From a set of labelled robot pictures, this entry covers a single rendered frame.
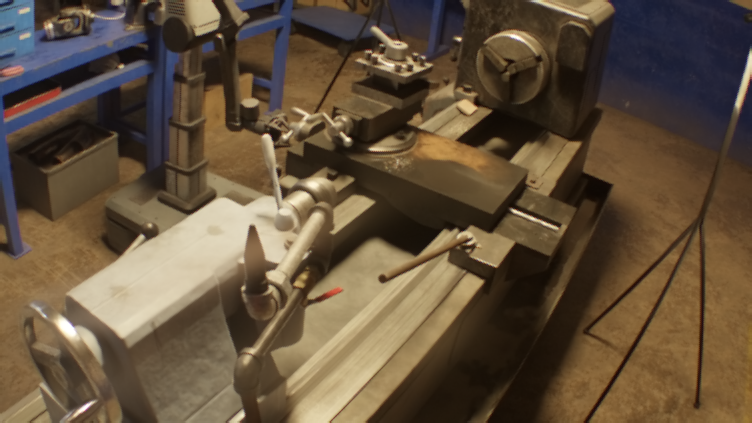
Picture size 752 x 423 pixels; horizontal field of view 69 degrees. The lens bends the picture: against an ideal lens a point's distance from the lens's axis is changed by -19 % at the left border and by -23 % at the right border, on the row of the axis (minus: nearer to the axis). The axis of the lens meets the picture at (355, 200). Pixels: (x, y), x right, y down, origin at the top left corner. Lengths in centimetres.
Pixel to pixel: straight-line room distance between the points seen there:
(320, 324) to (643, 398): 160
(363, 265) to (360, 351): 47
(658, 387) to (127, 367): 232
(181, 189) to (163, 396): 190
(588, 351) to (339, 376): 173
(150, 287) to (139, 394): 16
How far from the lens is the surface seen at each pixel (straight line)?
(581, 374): 273
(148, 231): 113
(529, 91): 227
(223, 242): 103
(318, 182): 126
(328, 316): 159
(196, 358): 99
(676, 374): 296
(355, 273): 173
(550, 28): 241
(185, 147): 270
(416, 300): 150
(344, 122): 178
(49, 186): 320
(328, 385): 127
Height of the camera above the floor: 175
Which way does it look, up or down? 30 degrees down
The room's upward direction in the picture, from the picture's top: 8 degrees clockwise
